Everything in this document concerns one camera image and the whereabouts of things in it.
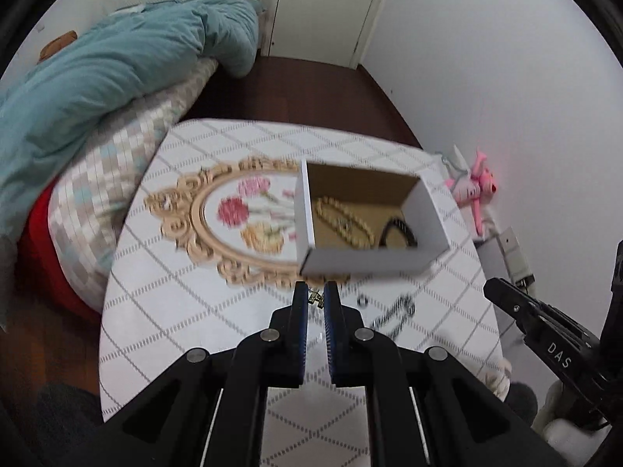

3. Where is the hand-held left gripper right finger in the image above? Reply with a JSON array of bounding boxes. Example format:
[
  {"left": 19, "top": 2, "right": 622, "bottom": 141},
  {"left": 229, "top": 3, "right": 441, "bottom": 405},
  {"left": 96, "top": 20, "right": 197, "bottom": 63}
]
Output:
[{"left": 323, "top": 281, "right": 569, "bottom": 467}]

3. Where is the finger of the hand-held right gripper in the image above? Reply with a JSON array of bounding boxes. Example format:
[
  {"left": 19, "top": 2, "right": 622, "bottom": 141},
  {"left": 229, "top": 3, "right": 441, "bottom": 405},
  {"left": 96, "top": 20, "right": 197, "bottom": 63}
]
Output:
[{"left": 483, "top": 277, "right": 603, "bottom": 402}]

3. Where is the black chain necklace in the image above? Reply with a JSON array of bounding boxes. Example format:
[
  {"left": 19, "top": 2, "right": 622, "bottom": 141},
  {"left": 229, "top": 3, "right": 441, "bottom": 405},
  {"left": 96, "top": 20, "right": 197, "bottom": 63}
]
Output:
[{"left": 370, "top": 296, "right": 417, "bottom": 337}]

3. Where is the teal quilted blanket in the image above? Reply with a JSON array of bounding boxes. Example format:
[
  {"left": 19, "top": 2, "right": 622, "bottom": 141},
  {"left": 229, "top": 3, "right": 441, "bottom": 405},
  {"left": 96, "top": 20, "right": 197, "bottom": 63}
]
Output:
[{"left": 0, "top": 0, "right": 262, "bottom": 246}]

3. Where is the white floral printed tablecloth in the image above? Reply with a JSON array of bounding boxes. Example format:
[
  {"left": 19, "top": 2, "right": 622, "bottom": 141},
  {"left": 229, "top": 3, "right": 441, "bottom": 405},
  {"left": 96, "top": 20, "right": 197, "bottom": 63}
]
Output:
[{"left": 99, "top": 118, "right": 505, "bottom": 467}]

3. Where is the brown wooden object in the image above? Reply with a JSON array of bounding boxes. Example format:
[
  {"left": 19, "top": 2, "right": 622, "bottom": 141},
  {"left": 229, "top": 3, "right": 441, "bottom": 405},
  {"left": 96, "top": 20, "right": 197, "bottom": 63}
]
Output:
[{"left": 38, "top": 31, "right": 79, "bottom": 63}]

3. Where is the red bed base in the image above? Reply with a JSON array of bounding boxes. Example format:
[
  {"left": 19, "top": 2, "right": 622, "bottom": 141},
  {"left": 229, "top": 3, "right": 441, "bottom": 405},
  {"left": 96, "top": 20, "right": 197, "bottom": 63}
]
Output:
[{"left": 16, "top": 184, "right": 104, "bottom": 323}]

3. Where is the dark cloth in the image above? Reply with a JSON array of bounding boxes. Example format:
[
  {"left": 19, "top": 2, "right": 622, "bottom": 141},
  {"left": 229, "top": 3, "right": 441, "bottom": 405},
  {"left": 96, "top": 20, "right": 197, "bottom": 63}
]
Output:
[{"left": 26, "top": 383, "right": 105, "bottom": 467}]

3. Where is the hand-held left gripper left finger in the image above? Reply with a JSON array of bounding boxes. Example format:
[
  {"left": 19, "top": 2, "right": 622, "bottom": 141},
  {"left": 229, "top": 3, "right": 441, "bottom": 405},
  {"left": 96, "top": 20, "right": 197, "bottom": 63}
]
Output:
[{"left": 96, "top": 281, "right": 312, "bottom": 467}]

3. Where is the white door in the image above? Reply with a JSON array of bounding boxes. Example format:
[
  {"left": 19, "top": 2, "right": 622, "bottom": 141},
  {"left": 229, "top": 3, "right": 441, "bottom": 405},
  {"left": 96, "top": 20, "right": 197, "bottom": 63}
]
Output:
[{"left": 267, "top": 0, "right": 396, "bottom": 70}]

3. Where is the black beaded bracelet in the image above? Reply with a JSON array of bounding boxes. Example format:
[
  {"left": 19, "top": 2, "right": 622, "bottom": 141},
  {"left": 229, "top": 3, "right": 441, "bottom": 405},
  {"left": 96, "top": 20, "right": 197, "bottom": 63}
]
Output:
[{"left": 379, "top": 218, "right": 419, "bottom": 249}]

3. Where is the white plastic box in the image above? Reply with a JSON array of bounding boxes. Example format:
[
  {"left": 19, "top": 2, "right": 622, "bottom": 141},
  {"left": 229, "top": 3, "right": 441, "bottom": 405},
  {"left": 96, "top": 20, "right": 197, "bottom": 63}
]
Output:
[{"left": 475, "top": 226, "right": 536, "bottom": 298}]

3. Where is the pink plush toy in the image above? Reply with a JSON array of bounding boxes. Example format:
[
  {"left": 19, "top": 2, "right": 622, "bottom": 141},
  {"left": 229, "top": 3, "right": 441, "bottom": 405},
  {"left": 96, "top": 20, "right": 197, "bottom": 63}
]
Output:
[{"left": 445, "top": 148, "right": 502, "bottom": 237}]

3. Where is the checked bed sheet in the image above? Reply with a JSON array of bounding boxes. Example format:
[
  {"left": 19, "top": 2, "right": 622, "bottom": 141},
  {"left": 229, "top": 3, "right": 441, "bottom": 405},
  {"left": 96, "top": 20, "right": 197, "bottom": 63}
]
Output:
[{"left": 48, "top": 56, "right": 221, "bottom": 313}]

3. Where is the white fluffy slipper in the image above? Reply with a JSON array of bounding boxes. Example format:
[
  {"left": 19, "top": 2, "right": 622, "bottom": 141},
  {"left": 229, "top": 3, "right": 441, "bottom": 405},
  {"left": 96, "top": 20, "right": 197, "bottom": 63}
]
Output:
[
  {"left": 479, "top": 357, "right": 512, "bottom": 400},
  {"left": 532, "top": 378, "right": 610, "bottom": 449}
]

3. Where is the beige beaded bracelet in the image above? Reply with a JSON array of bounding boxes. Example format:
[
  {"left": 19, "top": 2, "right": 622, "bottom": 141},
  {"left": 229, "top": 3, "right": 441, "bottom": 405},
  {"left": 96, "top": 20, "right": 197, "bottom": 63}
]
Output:
[{"left": 314, "top": 196, "right": 378, "bottom": 250}]

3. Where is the white cardboard box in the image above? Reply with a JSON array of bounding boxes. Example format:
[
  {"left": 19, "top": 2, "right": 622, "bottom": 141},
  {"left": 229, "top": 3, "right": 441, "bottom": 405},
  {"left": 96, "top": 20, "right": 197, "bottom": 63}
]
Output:
[{"left": 294, "top": 159, "right": 451, "bottom": 277}]

